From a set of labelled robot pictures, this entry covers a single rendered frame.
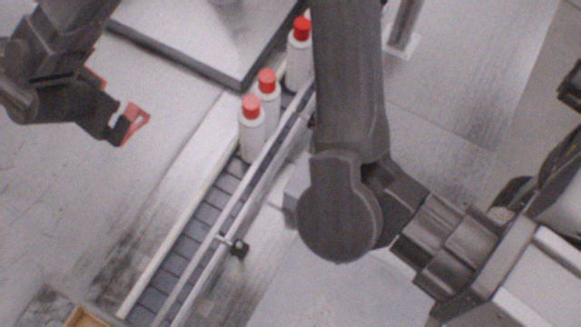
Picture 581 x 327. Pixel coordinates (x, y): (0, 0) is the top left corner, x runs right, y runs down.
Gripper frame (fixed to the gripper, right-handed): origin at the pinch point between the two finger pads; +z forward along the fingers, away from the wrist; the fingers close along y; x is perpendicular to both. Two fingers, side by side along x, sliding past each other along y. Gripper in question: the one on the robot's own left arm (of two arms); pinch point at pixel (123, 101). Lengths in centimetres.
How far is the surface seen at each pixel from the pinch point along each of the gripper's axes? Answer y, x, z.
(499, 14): -32, -47, 83
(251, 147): -12.7, 2.4, 26.1
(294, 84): -8.3, -9.5, 41.8
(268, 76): -10.2, -11.8, 21.4
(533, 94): -53, -38, 184
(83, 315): -6.9, 43.8, 8.3
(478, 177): -51, -13, 56
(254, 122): -12.9, -3.9, 19.9
